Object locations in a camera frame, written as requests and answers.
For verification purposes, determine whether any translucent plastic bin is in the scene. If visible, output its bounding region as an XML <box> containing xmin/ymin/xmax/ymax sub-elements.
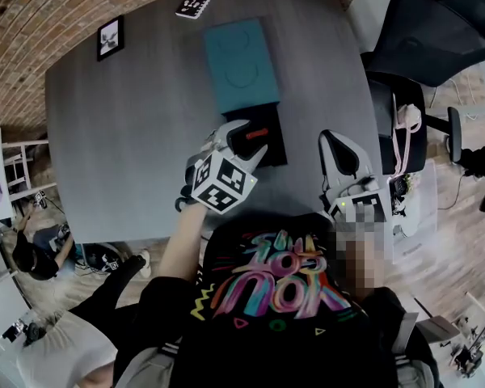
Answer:
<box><xmin>390</xmin><ymin>162</ymin><xmax>440</xmax><ymax>238</ymax></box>

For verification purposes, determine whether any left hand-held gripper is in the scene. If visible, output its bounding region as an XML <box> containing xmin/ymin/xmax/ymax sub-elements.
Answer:
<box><xmin>183</xmin><ymin>119</ymin><xmax>270</xmax><ymax>217</ymax></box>

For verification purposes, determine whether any person's right forearm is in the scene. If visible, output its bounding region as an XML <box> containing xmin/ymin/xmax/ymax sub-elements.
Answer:
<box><xmin>338</xmin><ymin>222</ymin><xmax>391</xmax><ymax>303</ymax></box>

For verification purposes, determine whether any black picture frame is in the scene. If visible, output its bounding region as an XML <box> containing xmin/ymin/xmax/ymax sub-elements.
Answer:
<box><xmin>96</xmin><ymin>14</ymin><xmax>125</xmax><ymax>62</ymax></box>

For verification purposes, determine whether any teal drawer box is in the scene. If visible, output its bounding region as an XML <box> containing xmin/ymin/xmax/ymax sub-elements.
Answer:
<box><xmin>204</xmin><ymin>17</ymin><xmax>289</xmax><ymax>169</ymax></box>

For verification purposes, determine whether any person's left forearm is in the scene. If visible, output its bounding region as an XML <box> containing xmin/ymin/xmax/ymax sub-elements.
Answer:
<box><xmin>157</xmin><ymin>204</ymin><xmax>209</xmax><ymax>283</ymax></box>

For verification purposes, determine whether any black mesh office chair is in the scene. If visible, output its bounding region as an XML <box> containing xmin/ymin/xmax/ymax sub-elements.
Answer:
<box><xmin>359</xmin><ymin>0</ymin><xmax>485</xmax><ymax>177</ymax></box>

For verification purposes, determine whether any grey equipment crate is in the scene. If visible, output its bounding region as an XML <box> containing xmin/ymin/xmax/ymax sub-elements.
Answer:
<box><xmin>74</xmin><ymin>242</ymin><xmax>124</xmax><ymax>276</ymax></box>

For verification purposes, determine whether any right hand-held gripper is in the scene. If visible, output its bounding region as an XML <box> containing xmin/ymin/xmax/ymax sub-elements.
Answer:
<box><xmin>318</xmin><ymin>129</ymin><xmax>393</xmax><ymax>225</ymax></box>

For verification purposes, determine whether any white shelf unit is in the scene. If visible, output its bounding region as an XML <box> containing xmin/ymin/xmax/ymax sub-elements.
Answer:
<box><xmin>0</xmin><ymin>127</ymin><xmax>52</xmax><ymax>222</ymax></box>

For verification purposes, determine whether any grey striped strap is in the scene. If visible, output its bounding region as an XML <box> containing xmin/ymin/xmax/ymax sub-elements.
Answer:
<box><xmin>116</xmin><ymin>343</ymin><xmax>183</xmax><ymax>388</ymax></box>
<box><xmin>390</xmin><ymin>312</ymin><xmax>440</xmax><ymax>388</ymax></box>

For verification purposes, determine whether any person's black printed t-shirt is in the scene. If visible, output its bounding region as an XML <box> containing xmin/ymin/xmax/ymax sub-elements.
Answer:
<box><xmin>116</xmin><ymin>212</ymin><xmax>441</xmax><ymax>388</ymax></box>

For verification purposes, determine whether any small black-and-white notebook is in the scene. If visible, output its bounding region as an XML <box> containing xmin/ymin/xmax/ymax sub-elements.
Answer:
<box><xmin>175</xmin><ymin>0</ymin><xmax>213</xmax><ymax>21</ymax></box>

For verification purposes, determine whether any flat grey box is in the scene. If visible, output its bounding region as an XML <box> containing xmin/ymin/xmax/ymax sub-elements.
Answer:
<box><xmin>413</xmin><ymin>314</ymin><xmax>462</xmax><ymax>344</ymax></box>

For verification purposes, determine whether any black wrist strap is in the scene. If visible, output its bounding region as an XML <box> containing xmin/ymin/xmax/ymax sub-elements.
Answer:
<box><xmin>175</xmin><ymin>183</ymin><xmax>196</xmax><ymax>214</ymax></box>

